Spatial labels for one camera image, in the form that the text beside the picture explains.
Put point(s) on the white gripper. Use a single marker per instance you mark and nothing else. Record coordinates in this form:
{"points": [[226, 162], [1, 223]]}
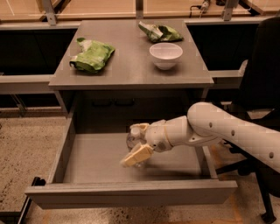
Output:
{"points": [[156, 135]]}

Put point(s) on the clear plastic water bottle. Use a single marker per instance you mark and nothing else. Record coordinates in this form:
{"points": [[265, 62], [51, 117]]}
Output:
{"points": [[132, 141]]}

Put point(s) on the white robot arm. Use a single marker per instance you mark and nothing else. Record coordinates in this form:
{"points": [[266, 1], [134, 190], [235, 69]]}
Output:
{"points": [[204, 124]]}

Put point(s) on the grey open top drawer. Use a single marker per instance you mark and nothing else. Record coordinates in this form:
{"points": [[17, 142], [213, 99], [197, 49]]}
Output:
{"points": [[87, 170]]}

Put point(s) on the grey cabinet counter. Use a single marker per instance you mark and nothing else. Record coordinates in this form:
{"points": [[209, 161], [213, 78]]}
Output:
{"points": [[130, 66]]}

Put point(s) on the white ceramic bowl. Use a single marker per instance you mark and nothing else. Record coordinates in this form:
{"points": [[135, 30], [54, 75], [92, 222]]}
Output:
{"points": [[165, 55]]}

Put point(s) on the green chip bag left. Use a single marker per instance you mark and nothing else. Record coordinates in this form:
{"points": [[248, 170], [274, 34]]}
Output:
{"points": [[93, 56]]}

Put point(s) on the green chip bag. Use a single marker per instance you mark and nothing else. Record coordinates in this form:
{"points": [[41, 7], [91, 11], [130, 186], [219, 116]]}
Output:
{"points": [[160, 33], [93, 56]]}

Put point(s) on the green chip bag right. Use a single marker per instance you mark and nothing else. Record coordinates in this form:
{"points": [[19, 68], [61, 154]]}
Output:
{"points": [[160, 33]]}

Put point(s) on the black office chair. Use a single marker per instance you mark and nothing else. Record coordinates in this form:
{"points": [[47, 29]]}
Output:
{"points": [[258, 101]]}

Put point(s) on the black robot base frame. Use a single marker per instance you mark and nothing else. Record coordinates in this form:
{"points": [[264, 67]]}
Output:
{"points": [[19, 217]]}

